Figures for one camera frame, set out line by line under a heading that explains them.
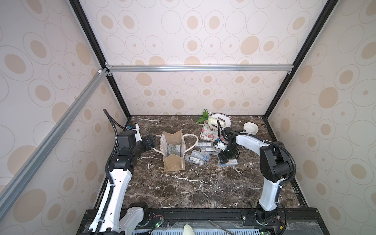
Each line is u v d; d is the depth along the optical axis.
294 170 0.46
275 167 0.51
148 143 0.66
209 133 1.09
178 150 0.97
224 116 1.17
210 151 0.98
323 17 0.71
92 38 0.77
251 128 1.11
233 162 0.92
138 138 0.66
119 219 0.43
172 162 0.89
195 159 0.94
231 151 0.81
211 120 1.12
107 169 0.49
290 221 0.74
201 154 0.97
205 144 1.01
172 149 0.96
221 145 0.89
